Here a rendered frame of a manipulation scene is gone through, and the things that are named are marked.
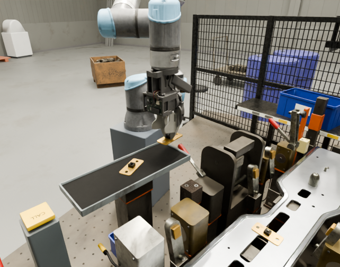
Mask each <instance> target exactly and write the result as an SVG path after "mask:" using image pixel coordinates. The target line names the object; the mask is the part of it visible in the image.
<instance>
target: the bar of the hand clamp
mask: <svg viewBox="0 0 340 267"><path fill-rule="evenodd" d="M289 114H290V115H291V124H290V141H289V143H292V144H294V145H295V144H296V146H295V147H296V148H298V135H299V121H300V116H301V117H302V118H305V117H306V115H307V113H306V111H303V112H302V113H301V112H300V110H299V109H294V110H292V111H291V112H290V111H289Z"/></svg>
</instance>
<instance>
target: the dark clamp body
mask: <svg viewBox="0 0 340 267"><path fill-rule="evenodd" d="M194 181H195V182H197V183H198V184H200V185H202V186H203V188H202V201H201V203H200V206H201V207H203V208H204V209H206V210H207V211H208V212H209V220H208V232H207V243H206V244H205V245H204V247H205V246H206V245H207V244H209V243H210V242H211V241H212V240H213V239H214V238H215V237H216V231H217V222H218V218H219V217H220V216H221V208H222V199H223V190H224V186H223V185H221V184H220V183H218V182H216V181H214V180H213V179H211V178H209V177H207V176H204V177H199V178H197V179H196V180H194ZM204 247H203V248H204Z"/></svg>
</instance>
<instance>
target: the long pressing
mask: <svg viewBox="0 0 340 267"><path fill-rule="evenodd" d="M317 157H319V158H317ZM327 166H328V167H329V169H327V170H326V172H324V168H325V167H327ZM312 173H318V174H319V176H320V179H319V183H318V186H317V187H313V186H310V185H309V184H308V181H309V178H310V176H311V174H312ZM276 186H277V187H278V189H279V191H280V193H281V195H282V198H281V199H280V200H279V201H278V202H277V203H276V204H275V205H274V206H273V207H272V208H271V209H270V210H269V211H268V212H267V213H264V214H261V215H255V214H244V215H241V216H239V217H238V218H237V219H236V220H234V221H233V222H232V223H231V224H230V225H229V226H228V227H227V228H225V229H224V230H223V231H222V232H221V233H220V234H219V235H218V236H216V237H215V238H214V239H213V240H212V241H211V242H210V243H209V244H207V245H206V246H205V247H204V248H203V249H202V250H201V251H200V252H198V253H197V254H196V255H195V256H194V257H192V258H191V259H190V260H189V261H188V262H187V263H186V264H185V265H183V266H182V267H229V266H230V265H231V264H232V263H233V262H234V261H238V262H239V263H240V264H242V265H243V266H244V267H293V266H294V265H295V263H296V262H297V260H298V259H299V257H300V256H301V255H302V253H303V252H304V250H305V249H306V248H307V246H308V245H309V243H310V242H311V240H312V239H313V238H314V236H315V235H316V233H317V232H318V231H319V229H320V228H321V226H322V225H323V223H324V222H325V221H326V220H327V219H330V218H333V217H336V216H339V215H340V154H339V153H336V152H333V151H330V150H327V149H324V148H321V147H318V146H317V147H314V148H313V149H311V150H310V151H309V152H308V153H306V154H305V155H304V156H303V157H302V158H301V159H300V160H298V161H297V162H296V163H295V164H294V165H293V166H291V167H290V168H289V169H288V170H287V171H286V172H285V173H283V174H282V175H281V176H280V177H279V178H278V179H277V181H276ZM301 190H306V191H308V192H310V195H309V196H308V197H307V198H303V197H300V196H299V195H298V193H299V192H300V191H301ZM322 194H323V195H324V196H323V195H322ZM291 201H296V202H298V203H299V204H300V206H299V208H298V209H297V210H296V211H292V210H290V209H288V208H287V205H288V204H289V203H290V202H291ZM312 206H315V207H312ZM279 213H284V214H285V215H287V216H289V219H288V220H287V221H286V222H285V223H284V224H283V226H282V227H281V228H280V229H279V230H278V231H277V232H276V233H277V234H279V235H280V236H282V237H283V238H284V240H283V241H282V243H281V244H280V245H279V246H276V245H275V244H273V243H271V242H270V241H268V240H267V239H266V238H265V239H266V240H267V244H266V245H265V246H264V247H263V248H262V249H261V250H260V252H259V253H258V254H257V255H256V256H255V257H254V258H253V259H252V261H251V262H246V261H245V260H243V259H242V258H241V257H240V255H241V253H242V252H243V251H244V250H245V249H247V247H248V246H249V245H250V244H251V243H252V242H253V241H254V240H255V239H256V238H257V237H258V236H261V235H259V234H258V233H256V232H254V231H253V230H252V227H253V226H254V225H255V224H256V223H260V224H262V225H264V226H265V227H267V226H268V225H269V224H270V223H271V222H272V221H273V220H274V219H275V218H276V217H277V216H278V214H279ZM261 237H262V236H261ZM227 247H230V249H228V248H227Z"/></svg>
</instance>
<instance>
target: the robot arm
mask: <svg viewBox="0 0 340 267"><path fill-rule="evenodd" d="M140 2H141V0H115V1H114V3H113V6H112V8H106V9H100V10H99V12H98V15H97V23H98V28H99V32H100V34H101V36H102V37H104V38H114V39H116V38H149V46H150V49H149V52H150V65H151V70H147V71H146V73H143V74H136V75H132V76H129V77H127V78H126V80H125V81H124V86H125V88H124V90H125V95H126V107H127V111H126V115H125V119H124V128H125V129H127V130H129V131H133V132H145V131H150V130H152V129H161V131H162V133H163V135H164V137H165V138H166V135H168V134H170V140H172V139H173V138H174V137H175V135H176V134H177V132H178V130H179V127H180V125H181V123H182V120H183V118H184V98H185V93H190V92H191V88H192V85H190V84H189V83H187V78H185V77H184V74H183V72H182V71H181V70H180V55H181V7H182V5H183V4H184V3H185V0H150V1H149V4H148V9H139V6H140ZM173 111H174V112H173ZM154 114H156V115H157V117H156V118H155V115H154Z"/></svg>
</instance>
